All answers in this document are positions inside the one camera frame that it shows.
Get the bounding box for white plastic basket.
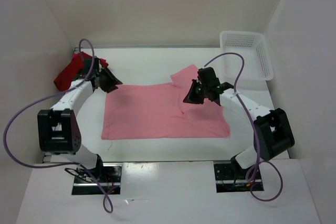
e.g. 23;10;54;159
219;31;274;81

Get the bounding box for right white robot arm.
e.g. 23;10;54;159
182;66;295;178

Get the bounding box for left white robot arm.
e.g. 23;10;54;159
37;54;122;182

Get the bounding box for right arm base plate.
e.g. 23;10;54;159
213;161;264;193

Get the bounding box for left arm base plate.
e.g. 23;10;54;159
65;163;123;195

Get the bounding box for light pink t shirt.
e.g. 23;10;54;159
101;65;230;140

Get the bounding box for dark red t shirt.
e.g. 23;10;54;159
54;52;92;91

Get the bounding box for magenta t shirt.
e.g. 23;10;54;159
72;53;80;59

